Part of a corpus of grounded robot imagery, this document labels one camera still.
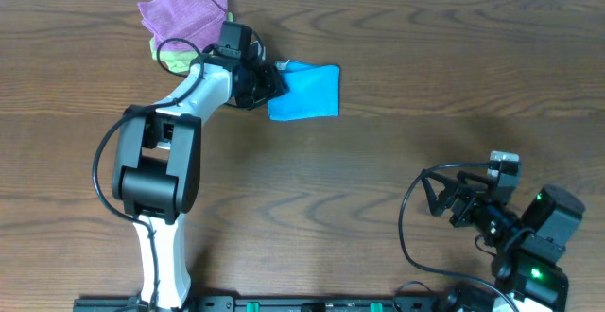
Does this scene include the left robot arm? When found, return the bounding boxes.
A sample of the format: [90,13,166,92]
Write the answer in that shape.
[112,57,287,311]

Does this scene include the green folded cloth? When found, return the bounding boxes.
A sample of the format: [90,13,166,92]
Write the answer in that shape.
[149,11,235,75]

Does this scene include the blue microfiber cloth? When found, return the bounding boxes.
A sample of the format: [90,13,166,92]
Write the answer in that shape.
[268,60,340,121]

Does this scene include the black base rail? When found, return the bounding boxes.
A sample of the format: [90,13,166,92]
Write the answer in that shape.
[72,295,440,312]

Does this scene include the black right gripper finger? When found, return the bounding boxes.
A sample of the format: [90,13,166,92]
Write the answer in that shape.
[422,171,460,217]
[457,171,494,192]

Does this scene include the purple folded cloth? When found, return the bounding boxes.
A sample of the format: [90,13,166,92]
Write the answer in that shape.
[138,0,229,50]

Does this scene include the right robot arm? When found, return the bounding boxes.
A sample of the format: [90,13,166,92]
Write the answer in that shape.
[422,171,585,311]

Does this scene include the right black cable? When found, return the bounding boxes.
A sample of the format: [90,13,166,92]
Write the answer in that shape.
[397,162,521,312]

